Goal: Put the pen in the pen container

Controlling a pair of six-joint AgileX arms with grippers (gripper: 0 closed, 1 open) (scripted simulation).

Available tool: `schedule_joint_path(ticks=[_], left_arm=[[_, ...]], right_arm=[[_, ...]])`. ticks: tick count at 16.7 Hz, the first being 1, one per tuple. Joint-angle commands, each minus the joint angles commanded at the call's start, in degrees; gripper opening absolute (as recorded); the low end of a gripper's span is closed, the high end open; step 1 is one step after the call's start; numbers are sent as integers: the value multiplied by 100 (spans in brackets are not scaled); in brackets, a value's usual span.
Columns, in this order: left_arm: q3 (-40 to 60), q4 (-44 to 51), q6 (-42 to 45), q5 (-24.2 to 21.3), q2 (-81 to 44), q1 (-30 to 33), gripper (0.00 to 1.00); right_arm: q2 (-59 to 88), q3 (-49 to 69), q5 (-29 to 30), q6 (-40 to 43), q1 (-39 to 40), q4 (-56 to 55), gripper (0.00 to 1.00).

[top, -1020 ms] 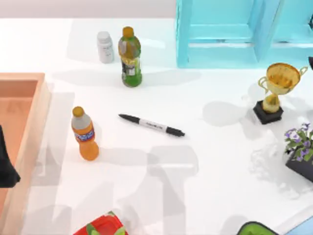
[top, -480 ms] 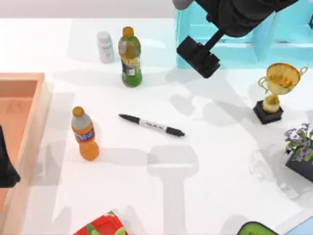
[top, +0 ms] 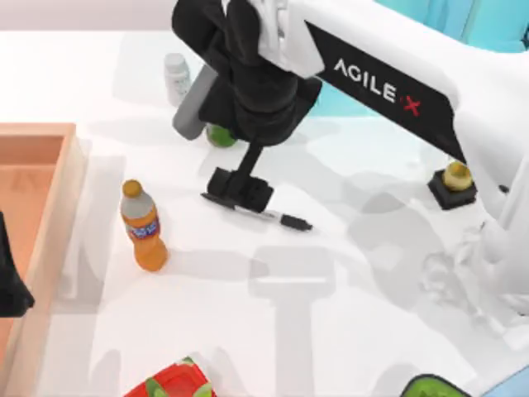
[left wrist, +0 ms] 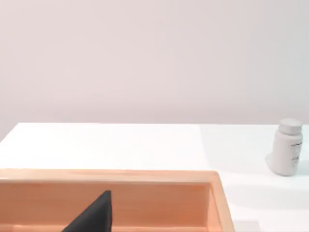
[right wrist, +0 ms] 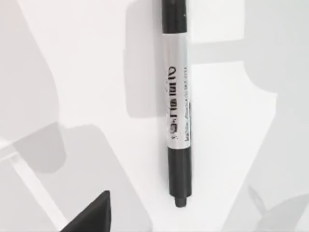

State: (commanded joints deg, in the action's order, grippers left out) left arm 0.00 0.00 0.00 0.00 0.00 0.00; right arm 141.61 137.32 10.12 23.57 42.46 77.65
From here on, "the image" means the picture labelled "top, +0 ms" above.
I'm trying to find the black marker pen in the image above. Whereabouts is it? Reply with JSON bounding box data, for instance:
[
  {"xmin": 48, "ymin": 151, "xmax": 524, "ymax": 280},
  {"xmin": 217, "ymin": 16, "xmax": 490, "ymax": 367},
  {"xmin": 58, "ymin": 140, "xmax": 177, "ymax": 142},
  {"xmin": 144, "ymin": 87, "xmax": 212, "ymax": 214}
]
[{"xmin": 200, "ymin": 192, "xmax": 313, "ymax": 233}]

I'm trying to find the green round fruit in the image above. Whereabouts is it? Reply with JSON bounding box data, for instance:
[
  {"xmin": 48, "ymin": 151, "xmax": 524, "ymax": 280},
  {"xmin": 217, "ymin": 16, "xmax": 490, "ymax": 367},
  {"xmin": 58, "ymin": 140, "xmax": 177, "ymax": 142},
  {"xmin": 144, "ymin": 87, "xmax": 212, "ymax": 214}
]
[{"xmin": 205, "ymin": 124, "xmax": 240, "ymax": 148}]

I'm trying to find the orange drink bottle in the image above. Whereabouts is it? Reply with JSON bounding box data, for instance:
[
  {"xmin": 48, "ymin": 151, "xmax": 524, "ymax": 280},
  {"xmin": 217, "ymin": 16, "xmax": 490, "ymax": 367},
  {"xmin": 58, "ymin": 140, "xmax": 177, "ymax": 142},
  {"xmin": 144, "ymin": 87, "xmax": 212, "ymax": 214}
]
[{"xmin": 120, "ymin": 178, "xmax": 170, "ymax": 273}]

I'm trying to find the white pill bottle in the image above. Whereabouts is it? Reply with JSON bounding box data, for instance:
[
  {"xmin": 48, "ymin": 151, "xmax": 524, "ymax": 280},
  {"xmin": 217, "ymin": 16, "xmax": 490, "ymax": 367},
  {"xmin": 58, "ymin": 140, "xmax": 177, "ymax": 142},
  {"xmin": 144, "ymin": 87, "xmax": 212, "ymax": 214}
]
[{"xmin": 163, "ymin": 53, "xmax": 193, "ymax": 107}]

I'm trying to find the salmon-coloured shallow box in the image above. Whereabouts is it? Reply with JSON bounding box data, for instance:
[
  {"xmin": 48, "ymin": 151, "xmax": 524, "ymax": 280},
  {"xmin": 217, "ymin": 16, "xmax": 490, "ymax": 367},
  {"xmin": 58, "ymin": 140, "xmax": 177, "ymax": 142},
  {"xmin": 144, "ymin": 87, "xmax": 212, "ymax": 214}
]
[{"xmin": 0, "ymin": 122, "xmax": 89, "ymax": 367}]

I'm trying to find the yellow trophy with black base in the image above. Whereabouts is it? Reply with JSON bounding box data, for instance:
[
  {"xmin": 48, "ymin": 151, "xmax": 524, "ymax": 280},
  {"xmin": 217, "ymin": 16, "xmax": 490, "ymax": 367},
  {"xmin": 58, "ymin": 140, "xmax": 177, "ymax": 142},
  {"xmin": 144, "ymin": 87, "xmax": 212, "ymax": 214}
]
[{"xmin": 427, "ymin": 160, "xmax": 479, "ymax": 212}]

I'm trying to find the red and green container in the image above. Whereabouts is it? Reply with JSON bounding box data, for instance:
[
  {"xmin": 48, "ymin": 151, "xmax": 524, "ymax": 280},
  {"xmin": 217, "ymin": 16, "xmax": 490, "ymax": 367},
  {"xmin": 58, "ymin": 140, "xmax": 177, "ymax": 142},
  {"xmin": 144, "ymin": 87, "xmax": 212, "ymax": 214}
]
[{"xmin": 122, "ymin": 356, "xmax": 217, "ymax": 397}]

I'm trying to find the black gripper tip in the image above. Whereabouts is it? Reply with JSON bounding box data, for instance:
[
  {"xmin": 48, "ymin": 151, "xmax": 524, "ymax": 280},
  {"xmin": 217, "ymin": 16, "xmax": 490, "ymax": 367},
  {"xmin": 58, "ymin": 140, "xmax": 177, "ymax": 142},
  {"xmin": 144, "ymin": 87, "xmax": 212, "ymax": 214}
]
[{"xmin": 0, "ymin": 211, "xmax": 36, "ymax": 318}]

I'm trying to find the green and black container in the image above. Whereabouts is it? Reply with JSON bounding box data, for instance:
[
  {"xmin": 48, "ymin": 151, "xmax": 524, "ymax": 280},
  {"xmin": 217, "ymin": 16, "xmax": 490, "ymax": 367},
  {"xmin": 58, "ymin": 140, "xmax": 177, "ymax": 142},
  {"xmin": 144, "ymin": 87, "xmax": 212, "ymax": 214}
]
[{"xmin": 399, "ymin": 373, "xmax": 473, "ymax": 397}]

